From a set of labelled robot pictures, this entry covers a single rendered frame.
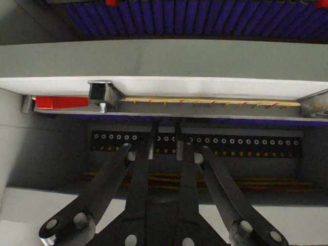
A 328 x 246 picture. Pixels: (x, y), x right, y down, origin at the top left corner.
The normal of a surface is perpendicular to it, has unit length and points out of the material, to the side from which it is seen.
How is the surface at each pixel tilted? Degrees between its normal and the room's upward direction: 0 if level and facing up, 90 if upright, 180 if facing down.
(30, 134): 90
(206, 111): 107
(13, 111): 90
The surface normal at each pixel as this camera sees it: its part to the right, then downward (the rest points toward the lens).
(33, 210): -0.04, -0.16
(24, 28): 1.00, 0.03
